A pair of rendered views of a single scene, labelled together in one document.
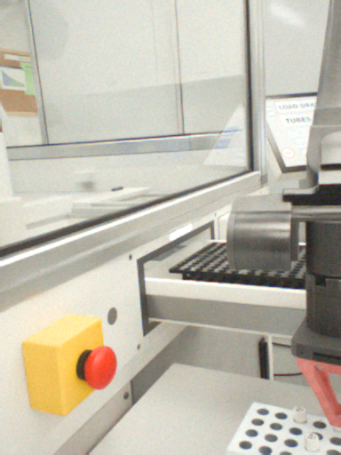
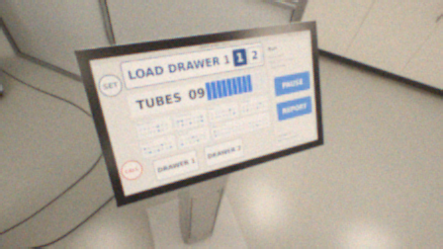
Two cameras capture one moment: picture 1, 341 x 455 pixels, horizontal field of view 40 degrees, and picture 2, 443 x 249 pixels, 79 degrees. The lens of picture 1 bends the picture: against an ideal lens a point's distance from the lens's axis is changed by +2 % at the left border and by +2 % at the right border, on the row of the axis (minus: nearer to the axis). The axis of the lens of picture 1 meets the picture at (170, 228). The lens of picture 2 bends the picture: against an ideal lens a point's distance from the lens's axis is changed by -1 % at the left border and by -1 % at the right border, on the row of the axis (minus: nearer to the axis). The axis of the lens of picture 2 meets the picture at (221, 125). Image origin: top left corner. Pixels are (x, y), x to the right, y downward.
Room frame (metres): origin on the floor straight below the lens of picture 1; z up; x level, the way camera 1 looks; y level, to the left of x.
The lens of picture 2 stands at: (1.15, -0.47, 1.51)
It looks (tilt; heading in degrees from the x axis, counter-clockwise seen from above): 51 degrees down; 345
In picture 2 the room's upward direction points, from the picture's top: 10 degrees clockwise
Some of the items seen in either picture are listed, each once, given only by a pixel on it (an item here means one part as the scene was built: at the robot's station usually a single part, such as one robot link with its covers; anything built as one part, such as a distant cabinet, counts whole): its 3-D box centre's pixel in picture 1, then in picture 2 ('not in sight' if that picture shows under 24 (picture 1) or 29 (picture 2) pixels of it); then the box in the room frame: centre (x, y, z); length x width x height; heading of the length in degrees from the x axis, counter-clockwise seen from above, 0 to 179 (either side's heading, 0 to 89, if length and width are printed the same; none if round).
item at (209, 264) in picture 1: (259, 277); not in sight; (0.68, -0.13, 0.87); 0.22 x 0.18 x 0.06; 63
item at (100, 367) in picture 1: (97, 366); not in sight; (0.42, 0.08, 0.88); 0.04 x 0.03 x 0.04; 153
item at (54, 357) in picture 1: (69, 362); not in sight; (0.44, 0.11, 0.88); 0.07 x 0.05 x 0.07; 153
